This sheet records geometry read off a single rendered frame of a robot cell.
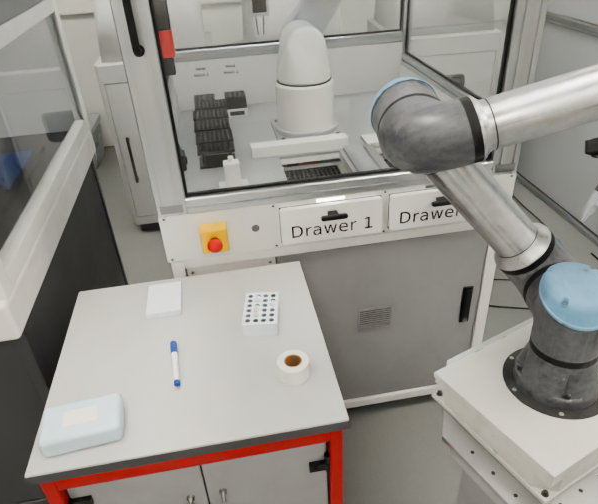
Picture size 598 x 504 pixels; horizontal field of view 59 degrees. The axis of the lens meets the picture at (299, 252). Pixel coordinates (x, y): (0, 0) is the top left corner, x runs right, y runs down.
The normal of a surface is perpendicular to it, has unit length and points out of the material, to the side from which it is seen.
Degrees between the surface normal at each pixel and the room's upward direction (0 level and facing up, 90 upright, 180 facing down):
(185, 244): 90
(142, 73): 90
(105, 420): 0
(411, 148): 90
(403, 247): 90
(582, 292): 6
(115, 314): 0
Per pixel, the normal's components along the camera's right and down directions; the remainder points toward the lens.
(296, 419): -0.05, -0.84
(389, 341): 0.17, 0.53
